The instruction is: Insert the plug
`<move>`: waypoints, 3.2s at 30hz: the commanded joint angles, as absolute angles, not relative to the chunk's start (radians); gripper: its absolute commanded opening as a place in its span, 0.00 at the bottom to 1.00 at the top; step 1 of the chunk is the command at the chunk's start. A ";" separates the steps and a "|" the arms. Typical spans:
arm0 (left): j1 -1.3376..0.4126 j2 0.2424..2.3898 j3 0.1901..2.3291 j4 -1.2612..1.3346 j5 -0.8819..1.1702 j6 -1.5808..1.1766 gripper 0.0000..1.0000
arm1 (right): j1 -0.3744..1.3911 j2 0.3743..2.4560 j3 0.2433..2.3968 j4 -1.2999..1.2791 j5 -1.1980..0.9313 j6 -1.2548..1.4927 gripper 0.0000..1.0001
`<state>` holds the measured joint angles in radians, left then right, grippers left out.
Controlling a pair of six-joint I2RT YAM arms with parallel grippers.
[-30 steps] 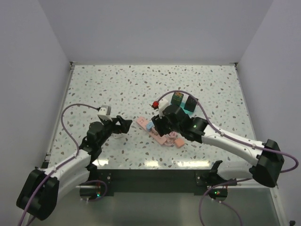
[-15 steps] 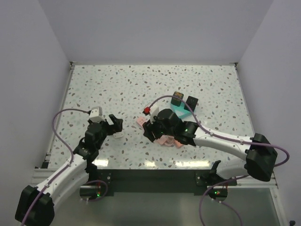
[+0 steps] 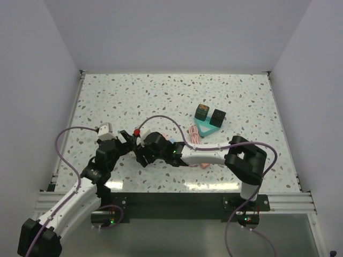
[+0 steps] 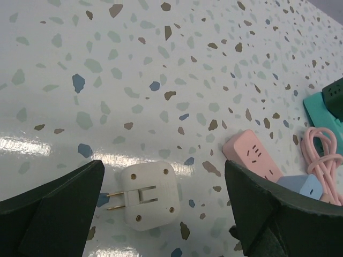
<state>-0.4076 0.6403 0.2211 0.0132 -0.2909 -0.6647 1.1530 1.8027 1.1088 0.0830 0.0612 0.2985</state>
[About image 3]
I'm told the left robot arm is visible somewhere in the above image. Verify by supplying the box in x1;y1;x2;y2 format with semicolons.
17;125;137;256

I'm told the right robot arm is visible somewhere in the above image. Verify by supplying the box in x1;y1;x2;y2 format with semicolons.
134;130;267;210

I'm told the orange plug adapter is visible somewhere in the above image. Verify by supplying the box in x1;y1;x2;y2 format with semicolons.
200;163;210;169

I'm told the teal triangular socket base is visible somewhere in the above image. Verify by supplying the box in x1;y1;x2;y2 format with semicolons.
194;116;221;137

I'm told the green cube adapter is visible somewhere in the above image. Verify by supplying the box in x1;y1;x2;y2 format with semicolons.
195;104;210;121

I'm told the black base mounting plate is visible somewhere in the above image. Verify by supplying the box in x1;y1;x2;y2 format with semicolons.
90;192;269;231

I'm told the black cube adapter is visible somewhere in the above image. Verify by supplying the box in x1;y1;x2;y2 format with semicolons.
210;109;226;128

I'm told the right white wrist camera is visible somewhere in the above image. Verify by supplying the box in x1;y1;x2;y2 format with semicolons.
133;125;151;146

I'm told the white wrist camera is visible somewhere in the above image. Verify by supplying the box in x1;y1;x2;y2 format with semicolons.
98;123;115;141
133;125;151;146

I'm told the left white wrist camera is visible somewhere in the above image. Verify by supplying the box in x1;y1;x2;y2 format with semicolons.
98;123;115;141

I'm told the pink coiled power cord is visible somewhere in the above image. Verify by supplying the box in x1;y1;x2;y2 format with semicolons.
188;125;201;146

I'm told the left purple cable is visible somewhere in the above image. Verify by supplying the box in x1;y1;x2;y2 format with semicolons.
24;125;126;257

